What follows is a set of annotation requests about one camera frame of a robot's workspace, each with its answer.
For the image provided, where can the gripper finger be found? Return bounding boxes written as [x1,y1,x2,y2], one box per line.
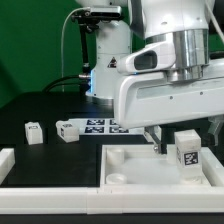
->
[208,115,224,146]
[145,126,166,154]

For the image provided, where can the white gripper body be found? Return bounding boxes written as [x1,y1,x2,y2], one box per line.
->
[114,41,224,129]

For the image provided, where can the white square table top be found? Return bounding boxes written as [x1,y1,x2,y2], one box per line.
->
[100,145,224,187]

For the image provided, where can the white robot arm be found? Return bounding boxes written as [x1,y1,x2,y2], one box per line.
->
[76,0,224,145]

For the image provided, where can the white U-shaped obstacle fence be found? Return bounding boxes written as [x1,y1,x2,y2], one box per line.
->
[0,149,224,214]

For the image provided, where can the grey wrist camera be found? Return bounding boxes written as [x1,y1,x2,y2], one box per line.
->
[134,51,157,70]

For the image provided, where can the black cables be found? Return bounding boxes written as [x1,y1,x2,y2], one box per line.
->
[42,74,92,93]

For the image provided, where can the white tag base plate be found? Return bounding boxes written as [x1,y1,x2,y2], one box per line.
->
[69,118,144,135]

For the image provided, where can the black camera on stand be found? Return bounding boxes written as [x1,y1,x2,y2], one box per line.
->
[71,6,123,76]

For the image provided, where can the white cable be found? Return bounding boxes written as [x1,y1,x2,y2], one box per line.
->
[60,7,88,93]

